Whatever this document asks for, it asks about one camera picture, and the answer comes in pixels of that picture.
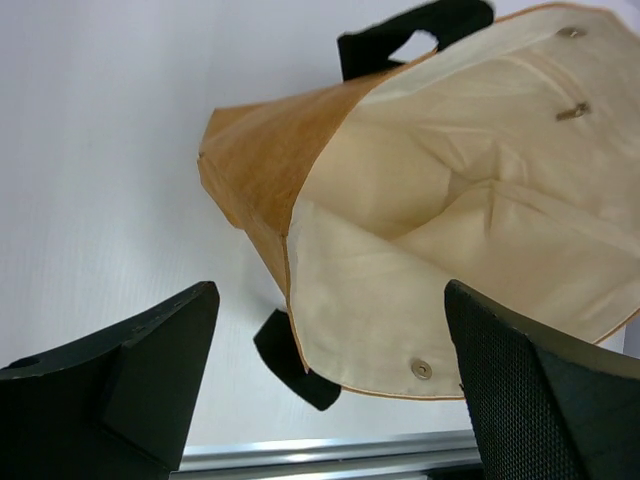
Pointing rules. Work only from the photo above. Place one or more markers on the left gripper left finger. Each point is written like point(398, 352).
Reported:
point(115, 404)

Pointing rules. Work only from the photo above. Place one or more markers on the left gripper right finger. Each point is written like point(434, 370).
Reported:
point(543, 404)

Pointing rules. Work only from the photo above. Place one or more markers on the tan canvas tote bag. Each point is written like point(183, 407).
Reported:
point(500, 152)

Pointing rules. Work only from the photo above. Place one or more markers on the aluminium frame rail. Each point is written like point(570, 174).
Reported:
point(413, 456)

